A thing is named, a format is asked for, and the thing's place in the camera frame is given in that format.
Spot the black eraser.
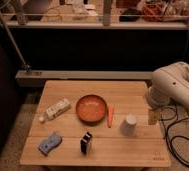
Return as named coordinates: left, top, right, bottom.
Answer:
left=80, top=132, right=92, bottom=154

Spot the black cable on floor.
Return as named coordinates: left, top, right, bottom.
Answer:
left=159, top=105, right=189, bottom=169

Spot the diagonal metal pole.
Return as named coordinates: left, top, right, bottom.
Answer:
left=0, top=11, right=40, bottom=75

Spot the metal shelf rail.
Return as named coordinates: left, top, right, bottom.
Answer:
left=6, top=21, right=189, bottom=30

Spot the white ceramic cup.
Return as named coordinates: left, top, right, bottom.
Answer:
left=120, top=114, right=137, bottom=136

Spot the wooden table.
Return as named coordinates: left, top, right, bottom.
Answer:
left=20, top=80, right=171, bottom=167

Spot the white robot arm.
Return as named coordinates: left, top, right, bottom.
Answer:
left=145, top=62, right=189, bottom=125

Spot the orange bowl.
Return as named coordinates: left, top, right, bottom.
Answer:
left=76, top=94, right=108, bottom=123

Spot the orange carrot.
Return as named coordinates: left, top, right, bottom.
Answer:
left=107, top=106, right=114, bottom=128

